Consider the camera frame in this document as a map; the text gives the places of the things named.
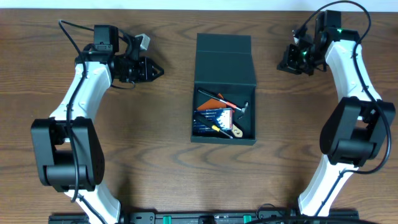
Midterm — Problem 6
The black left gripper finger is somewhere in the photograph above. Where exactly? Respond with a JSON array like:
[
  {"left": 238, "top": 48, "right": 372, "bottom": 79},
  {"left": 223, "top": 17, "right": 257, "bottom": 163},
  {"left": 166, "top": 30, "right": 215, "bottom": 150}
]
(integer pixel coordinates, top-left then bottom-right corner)
[
  {"left": 146, "top": 72, "right": 164, "bottom": 82},
  {"left": 146, "top": 57, "right": 164, "bottom": 75}
]

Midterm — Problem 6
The orange scraper wooden handle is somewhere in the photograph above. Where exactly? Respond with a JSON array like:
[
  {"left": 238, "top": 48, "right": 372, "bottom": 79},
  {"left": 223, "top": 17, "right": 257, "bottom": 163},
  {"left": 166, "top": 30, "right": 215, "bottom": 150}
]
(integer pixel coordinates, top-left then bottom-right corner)
[{"left": 195, "top": 93, "right": 243, "bottom": 138}]

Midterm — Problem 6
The small hammer red black handle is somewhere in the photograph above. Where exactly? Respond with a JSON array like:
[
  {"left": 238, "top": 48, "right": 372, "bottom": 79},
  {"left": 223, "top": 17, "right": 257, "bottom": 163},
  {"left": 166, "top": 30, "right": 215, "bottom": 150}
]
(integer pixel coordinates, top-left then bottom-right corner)
[{"left": 198, "top": 88, "right": 249, "bottom": 119}]

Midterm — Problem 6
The black gift box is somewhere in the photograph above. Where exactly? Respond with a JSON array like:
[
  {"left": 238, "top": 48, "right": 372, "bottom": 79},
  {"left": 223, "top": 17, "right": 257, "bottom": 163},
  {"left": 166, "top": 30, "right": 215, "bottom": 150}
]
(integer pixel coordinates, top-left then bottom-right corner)
[{"left": 191, "top": 33, "right": 257, "bottom": 146}]

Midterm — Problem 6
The black yellow screwdriver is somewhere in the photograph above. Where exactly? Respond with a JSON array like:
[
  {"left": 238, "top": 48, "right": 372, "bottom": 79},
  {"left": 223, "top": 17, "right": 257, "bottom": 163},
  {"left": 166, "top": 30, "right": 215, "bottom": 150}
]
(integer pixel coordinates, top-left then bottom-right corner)
[{"left": 193, "top": 114, "right": 233, "bottom": 139}]

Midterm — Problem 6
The blue precision screwdriver set case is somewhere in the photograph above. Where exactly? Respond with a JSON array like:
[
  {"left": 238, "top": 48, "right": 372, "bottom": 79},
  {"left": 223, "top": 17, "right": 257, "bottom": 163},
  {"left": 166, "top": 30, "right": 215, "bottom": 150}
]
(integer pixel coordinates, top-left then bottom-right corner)
[{"left": 192, "top": 108, "right": 233, "bottom": 133}]

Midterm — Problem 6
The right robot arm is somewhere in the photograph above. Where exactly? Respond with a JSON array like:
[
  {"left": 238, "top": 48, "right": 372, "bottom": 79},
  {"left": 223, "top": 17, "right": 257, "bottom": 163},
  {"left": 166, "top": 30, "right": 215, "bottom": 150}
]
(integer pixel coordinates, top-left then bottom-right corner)
[{"left": 191, "top": 6, "right": 396, "bottom": 217}]

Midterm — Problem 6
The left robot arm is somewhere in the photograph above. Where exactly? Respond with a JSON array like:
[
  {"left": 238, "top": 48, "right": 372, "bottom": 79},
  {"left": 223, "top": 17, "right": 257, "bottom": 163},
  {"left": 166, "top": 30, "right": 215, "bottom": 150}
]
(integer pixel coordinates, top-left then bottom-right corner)
[{"left": 30, "top": 25, "right": 164, "bottom": 223}]

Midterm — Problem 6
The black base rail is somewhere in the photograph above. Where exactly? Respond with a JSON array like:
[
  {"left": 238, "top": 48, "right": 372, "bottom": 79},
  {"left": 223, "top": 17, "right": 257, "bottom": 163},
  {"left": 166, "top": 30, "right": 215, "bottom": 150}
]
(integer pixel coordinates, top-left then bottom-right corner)
[{"left": 48, "top": 208, "right": 359, "bottom": 224}]

